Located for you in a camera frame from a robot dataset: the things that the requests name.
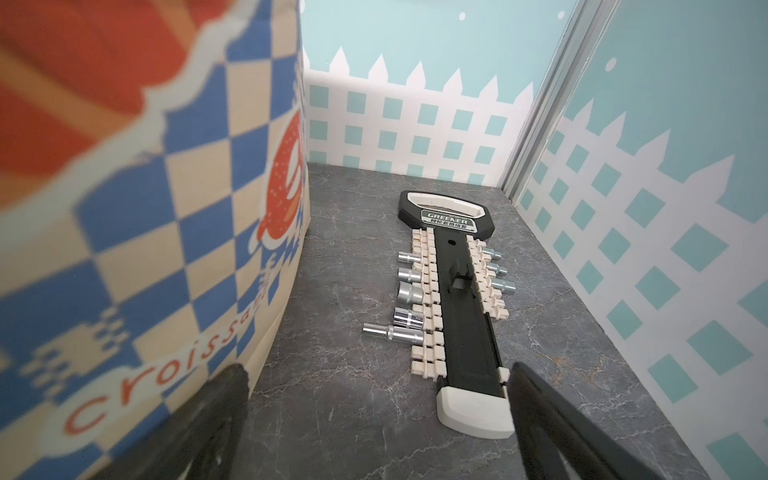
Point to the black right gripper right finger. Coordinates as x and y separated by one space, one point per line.
554 437

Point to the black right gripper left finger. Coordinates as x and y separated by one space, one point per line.
198 441

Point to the checkered paper croissant bag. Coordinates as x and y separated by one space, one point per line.
154 206

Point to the black socket set holder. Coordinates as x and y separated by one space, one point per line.
463 295

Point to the chrome socket long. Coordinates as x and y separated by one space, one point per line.
394 333

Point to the chrome socket medium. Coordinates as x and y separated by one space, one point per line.
407 318

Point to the chrome socket large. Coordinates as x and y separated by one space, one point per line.
409 293

